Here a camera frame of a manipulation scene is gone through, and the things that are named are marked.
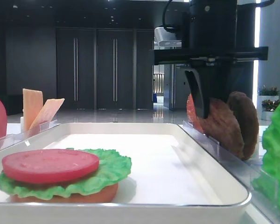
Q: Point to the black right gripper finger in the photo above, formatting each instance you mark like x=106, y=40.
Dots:
x=223, y=71
x=199, y=89

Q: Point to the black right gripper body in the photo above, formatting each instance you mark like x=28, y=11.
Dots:
x=209, y=32

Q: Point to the brown meat patty front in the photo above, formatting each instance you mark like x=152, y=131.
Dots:
x=222, y=125

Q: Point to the brown meat patty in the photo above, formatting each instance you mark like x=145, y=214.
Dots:
x=247, y=117
x=222, y=125

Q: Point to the bread bun slice right rack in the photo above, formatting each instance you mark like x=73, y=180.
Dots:
x=191, y=113

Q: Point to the brown meat patty rear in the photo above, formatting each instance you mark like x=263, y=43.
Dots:
x=247, y=117

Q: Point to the green lettuce leaf on tray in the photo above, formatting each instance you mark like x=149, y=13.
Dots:
x=97, y=187

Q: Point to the green lettuce leaf in rack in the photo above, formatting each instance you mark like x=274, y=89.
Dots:
x=276, y=158

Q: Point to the orange cheese slice front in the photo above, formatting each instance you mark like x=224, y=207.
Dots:
x=47, y=112

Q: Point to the pale orange cheese slice back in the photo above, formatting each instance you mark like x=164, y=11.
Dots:
x=32, y=104

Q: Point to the red tomato slice on tray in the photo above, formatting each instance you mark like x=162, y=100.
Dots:
x=49, y=165

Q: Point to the potted plants in white planter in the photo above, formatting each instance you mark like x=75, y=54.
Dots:
x=267, y=101

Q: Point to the dark double doors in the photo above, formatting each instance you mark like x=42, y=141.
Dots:
x=104, y=68

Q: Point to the white metal tray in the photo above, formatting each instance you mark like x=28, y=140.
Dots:
x=173, y=179

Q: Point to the clear acrylic right food rack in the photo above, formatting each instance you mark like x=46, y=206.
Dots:
x=262, y=210

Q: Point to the clear acrylic food rack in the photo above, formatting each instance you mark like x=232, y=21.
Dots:
x=12, y=139
x=262, y=210

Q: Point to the clear acrylic left food rack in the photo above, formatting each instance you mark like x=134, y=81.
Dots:
x=12, y=139

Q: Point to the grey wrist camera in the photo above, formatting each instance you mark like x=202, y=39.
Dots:
x=167, y=39

